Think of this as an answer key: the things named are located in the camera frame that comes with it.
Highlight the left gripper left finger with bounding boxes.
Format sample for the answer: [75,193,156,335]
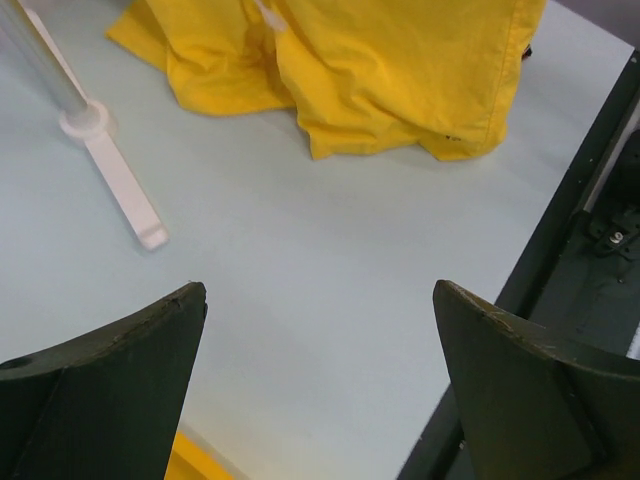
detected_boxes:
[1,282,207,479]

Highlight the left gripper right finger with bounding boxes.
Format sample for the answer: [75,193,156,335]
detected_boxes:
[433,280,639,479]

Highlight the yellow shorts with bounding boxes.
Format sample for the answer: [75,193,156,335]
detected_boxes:
[106,0,545,161]

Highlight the yellow plastic bin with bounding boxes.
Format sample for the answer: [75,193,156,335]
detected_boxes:
[164,432,233,480]

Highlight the white clothes rack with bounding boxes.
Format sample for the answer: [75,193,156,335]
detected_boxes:
[1,1,169,251]

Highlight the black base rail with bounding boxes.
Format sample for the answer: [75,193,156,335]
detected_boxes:
[400,55,639,479]

